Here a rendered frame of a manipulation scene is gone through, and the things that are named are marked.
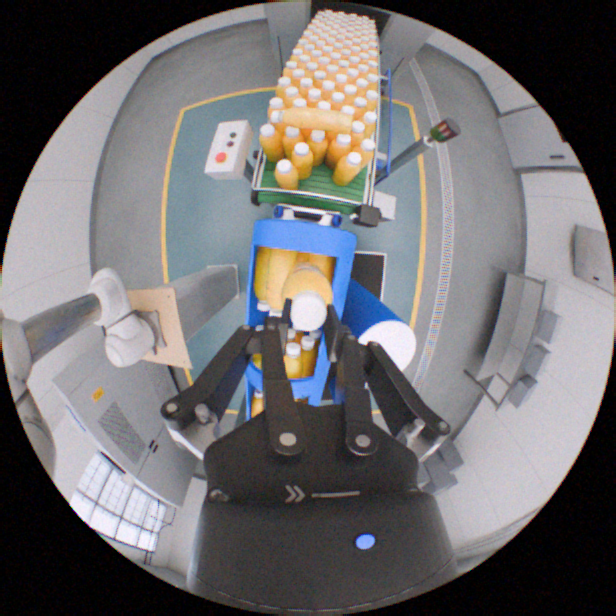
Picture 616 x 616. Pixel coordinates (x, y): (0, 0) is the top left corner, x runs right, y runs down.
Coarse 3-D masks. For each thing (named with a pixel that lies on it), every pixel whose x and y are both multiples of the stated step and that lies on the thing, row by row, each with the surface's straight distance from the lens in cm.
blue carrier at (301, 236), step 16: (256, 224) 51; (272, 224) 45; (288, 224) 43; (304, 224) 43; (320, 224) 44; (256, 240) 49; (272, 240) 45; (288, 240) 43; (304, 240) 42; (320, 240) 43; (336, 240) 45; (352, 240) 50; (256, 256) 61; (336, 256) 45; (352, 256) 52; (336, 272) 47; (336, 288) 48; (256, 304) 67; (336, 304) 50; (256, 320) 69; (320, 336) 73; (320, 352) 54; (256, 368) 60; (320, 368) 57; (256, 384) 62; (304, 384) 58; (320, 384) 63
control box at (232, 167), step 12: (216, 132) 74; (228, 132) 72; (240, 132) 70; (252, 132) 79; (216, 144) 71; (240, 144) 68; (228, 156) 67; (240, 156) 69; (216, 168) 67; (228, 168) 65; (240, 168) 70
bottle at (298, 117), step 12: (300, 108) 62; (312, 108) 62; (288, 120) 61; (300, 120) 60; (312, 120) 60; (324, 120) 60; (336, 120) 60; (348, 120) 60; (336, 132) 62; (348, 132) 61
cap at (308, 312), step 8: (304, 296) 21; (312, 296) 21; (296, 304) 21; (304, 304) 21; (312, 304) 21; (320, 304) 21; (296, 312) 21; (304, 312) 21; (312, 312) 21; (320, 312) 21; (296, 320) 21; (304, 320) 21; (312, 320) 21; (320, 320) 21; (304, 328) 22; (312, 328) 22
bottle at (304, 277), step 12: (300, 264) 36; (312, 264) 38; (288, 276) 29; (300, 276) 26; (312, 276) 25; (324, 276) 28; (288, 288) 25; (300, 288) 24; (312, 288) 24; (324, 288) 25; (324, 300) 23
